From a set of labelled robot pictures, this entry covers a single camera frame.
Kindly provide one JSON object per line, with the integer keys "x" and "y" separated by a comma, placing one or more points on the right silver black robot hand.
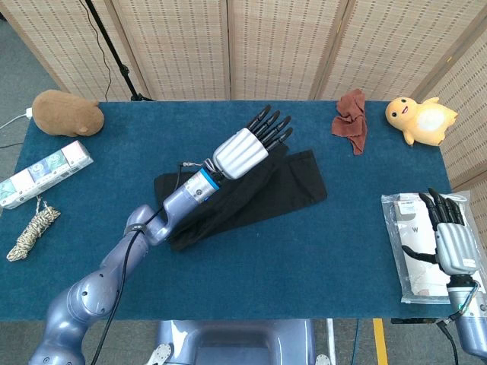
{"x": 456, "y": 247}

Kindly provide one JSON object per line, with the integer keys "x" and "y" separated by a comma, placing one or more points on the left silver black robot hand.
{"x": 239, "y": 154}

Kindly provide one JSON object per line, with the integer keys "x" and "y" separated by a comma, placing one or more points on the black trousers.
{"x": 289, "y": 182}

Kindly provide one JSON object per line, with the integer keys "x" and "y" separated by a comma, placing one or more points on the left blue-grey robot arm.
{"x": 95, "y": 289}

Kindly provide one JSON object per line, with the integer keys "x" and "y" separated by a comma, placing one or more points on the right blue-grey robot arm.
{"x": 472, "y": 327}

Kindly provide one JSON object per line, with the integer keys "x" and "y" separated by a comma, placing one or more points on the clear bag with white garment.
{"x": 407, "y": 220}

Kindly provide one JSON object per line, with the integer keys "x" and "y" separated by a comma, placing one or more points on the black bar under table edge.
{"x": 414, "y": 320}

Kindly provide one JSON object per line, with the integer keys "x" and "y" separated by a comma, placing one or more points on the rust brown cloth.
{"x": 350, "y": 121}

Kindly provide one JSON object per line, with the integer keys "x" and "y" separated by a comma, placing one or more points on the blue table mat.
{"x": 228, "y": 281}

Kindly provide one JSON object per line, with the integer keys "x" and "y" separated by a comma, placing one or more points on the yellow duck plush toy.
{"x": 422, "y": 121}

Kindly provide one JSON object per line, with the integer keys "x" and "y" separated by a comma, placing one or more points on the white table leg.
{"x": 331, "y": 338}

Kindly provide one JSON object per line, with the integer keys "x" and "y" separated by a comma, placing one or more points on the black tripod stand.
{"x": 114, "y": 53}

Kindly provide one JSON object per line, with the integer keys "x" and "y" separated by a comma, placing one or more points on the brown capybara plush toy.
{"x": 64, "y": 114}

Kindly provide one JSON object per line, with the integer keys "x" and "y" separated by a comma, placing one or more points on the blue-grey robot torso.
{"x": 236, "y": 342}

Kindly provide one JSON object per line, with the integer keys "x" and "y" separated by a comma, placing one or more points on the tissue multipack in plastic wrap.
{"x": 42, "y": 171}

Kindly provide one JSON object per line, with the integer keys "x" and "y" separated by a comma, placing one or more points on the white perforated shoulder bracket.
{"x": 161, "y": 353}
{"x": 322, "y": 360}

